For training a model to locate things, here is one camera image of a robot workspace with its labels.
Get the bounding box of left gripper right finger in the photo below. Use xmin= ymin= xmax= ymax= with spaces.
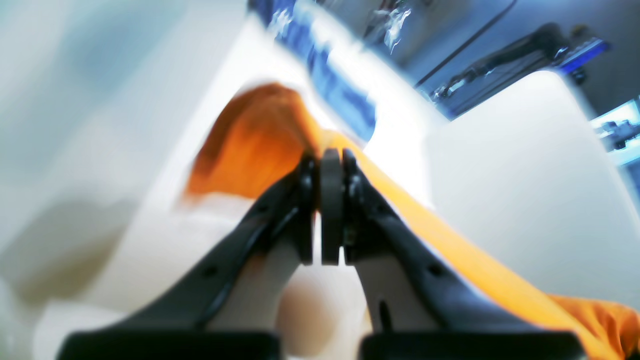
xmin=320 ymin=148 xmax=586 ymax=360

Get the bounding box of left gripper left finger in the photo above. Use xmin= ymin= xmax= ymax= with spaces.
xmin=57 ymin=155 xmax=317 ymax=360

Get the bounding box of orange t-shirt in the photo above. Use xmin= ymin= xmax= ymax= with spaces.
xmin=184 ymin=83 xmax=639 ymax=360

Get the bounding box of blue box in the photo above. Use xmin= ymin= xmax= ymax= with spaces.
xmin=247 ymin=0 xmax=377 ymax=142

